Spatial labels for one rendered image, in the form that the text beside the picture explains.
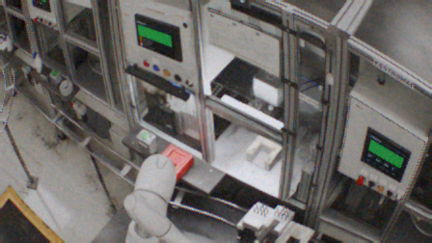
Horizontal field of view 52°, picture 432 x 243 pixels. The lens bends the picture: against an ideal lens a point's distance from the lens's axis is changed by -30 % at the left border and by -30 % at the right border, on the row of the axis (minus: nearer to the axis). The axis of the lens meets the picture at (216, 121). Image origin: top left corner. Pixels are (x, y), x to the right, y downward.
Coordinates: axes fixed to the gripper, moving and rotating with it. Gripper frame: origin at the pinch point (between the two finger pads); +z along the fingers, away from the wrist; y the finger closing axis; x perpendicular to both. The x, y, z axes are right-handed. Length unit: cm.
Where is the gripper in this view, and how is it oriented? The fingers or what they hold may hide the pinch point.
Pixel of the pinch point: (272, 228)
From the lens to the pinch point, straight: 255.8
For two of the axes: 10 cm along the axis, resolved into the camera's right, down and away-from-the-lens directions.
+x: -8.2, -4.0, 4.0
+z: 5.6, -6.6, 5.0
